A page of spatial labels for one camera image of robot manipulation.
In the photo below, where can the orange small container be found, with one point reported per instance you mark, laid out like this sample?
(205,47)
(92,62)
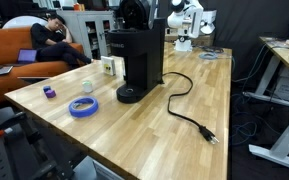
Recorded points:
(79,6)

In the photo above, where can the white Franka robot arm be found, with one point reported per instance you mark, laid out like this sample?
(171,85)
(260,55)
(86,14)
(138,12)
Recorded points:
(190,16)

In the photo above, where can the small white cup green rim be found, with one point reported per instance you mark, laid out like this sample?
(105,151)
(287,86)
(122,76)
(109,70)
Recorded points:
(87,87)

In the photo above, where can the orange sofa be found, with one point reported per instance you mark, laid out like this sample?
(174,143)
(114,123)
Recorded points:
(4,43)

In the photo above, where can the wooden side desk white legs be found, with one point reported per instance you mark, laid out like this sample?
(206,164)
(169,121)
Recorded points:
(284,55)

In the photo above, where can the purple block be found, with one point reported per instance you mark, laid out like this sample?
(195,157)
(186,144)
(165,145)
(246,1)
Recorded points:
(50,94)

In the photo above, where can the white round chair back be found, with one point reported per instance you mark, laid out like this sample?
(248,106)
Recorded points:
(20,21)

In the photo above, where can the small white book yellow print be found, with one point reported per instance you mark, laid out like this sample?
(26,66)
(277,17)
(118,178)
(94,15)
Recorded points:
(108,66)

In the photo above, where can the black Keurig coffee machine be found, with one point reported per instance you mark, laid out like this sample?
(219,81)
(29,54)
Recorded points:
(140,50)

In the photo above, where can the blue tape roll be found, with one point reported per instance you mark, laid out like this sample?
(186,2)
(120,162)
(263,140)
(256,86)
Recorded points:
(84,114)

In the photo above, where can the person in black clothes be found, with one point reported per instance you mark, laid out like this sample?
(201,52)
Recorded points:
(47,36)

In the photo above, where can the blue block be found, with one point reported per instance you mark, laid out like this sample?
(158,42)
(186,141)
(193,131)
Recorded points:
(46,88)

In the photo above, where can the white labelled bin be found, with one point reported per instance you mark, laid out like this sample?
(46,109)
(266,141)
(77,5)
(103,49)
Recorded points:
(97,171)

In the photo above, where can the black metal stand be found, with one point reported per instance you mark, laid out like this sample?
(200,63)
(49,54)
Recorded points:
(20,156)

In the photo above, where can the grey cabinet with glass doors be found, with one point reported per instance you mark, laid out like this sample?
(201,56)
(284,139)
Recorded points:
(74,23)

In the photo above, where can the purple laptop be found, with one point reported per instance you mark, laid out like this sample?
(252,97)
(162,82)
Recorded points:
(26,55)

